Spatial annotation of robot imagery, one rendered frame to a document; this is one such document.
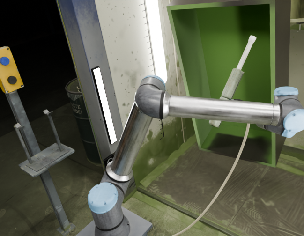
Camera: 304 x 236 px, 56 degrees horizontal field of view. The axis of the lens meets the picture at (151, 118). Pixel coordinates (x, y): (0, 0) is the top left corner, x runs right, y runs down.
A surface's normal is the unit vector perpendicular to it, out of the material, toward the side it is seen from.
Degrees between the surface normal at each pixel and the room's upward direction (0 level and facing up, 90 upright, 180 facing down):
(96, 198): 5
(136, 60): 90
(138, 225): 0
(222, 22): 102
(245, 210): 0
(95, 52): 90
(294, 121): 91
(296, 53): 57
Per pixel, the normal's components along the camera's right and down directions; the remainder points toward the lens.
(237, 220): -0.14, -0.87
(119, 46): 0.76, 0.21
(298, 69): -0.61, -0.11
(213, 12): -0.51, 0.63
